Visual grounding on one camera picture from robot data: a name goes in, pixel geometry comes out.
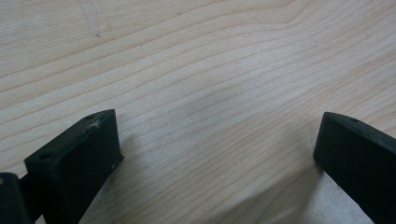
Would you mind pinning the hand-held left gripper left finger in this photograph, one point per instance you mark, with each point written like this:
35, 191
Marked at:
74, 174

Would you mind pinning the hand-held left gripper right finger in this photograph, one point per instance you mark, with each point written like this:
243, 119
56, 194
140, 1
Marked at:
361, 161

